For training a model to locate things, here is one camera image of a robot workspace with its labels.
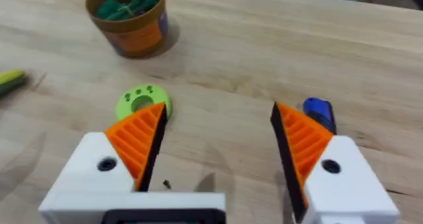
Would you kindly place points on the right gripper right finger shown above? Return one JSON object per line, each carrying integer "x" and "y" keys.
{"x": 343, "y": 184}

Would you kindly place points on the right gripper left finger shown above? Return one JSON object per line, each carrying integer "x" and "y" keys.
{"x": 99, "y": 164}

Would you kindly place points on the small black screw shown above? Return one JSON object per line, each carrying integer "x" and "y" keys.
{"x": 167, "y": 184}

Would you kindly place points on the blue electric screwdriver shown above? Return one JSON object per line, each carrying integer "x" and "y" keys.
{"x": 319, "y": 113}

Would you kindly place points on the green and yellow toy vegetable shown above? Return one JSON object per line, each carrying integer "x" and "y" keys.
{"x": 11, "y": 80}

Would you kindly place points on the green disc with holes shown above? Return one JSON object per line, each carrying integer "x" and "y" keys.
{"x": 140, "y": 101}

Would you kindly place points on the brown tub with toys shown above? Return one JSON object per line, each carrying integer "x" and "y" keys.
{"x": 132, "y": 22}

